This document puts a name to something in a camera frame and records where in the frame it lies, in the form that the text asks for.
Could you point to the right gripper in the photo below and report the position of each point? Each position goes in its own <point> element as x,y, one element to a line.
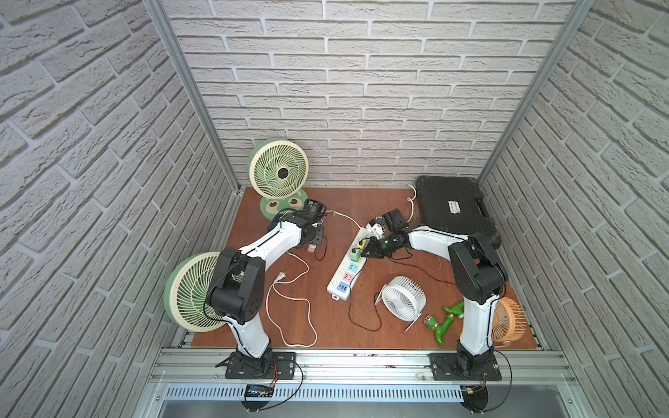
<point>375,252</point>

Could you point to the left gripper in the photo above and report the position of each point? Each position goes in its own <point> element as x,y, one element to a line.
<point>316,232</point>

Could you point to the green USB charger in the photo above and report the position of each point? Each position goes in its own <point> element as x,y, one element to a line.
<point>356,254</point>

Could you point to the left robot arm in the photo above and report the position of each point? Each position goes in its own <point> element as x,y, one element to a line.
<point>236,290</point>

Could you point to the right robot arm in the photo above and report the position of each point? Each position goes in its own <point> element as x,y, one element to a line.
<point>479,276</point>

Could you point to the navy blue desk fan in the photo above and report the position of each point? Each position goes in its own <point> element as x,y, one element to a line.
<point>281,216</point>

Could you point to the white power strip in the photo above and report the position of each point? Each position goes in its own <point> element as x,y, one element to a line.
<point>343,280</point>

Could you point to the white desk fan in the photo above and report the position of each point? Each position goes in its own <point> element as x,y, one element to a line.
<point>404,299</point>

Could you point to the green fan at back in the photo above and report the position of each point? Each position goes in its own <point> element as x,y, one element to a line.
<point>277,170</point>

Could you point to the large green fan front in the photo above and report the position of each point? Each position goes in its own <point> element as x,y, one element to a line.
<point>185,293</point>

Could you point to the orange desk fan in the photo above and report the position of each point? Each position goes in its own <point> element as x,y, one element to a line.
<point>509,322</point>

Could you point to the black tool case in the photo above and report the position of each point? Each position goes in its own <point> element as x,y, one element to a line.
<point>455,205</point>

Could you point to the small green circuit board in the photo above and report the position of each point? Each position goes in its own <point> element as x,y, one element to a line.
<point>259,391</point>

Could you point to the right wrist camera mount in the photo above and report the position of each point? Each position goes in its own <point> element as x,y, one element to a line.
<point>390,223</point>

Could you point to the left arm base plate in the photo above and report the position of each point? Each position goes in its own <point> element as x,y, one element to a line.
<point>272,365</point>

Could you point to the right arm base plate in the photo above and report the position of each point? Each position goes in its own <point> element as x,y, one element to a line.
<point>464,367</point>

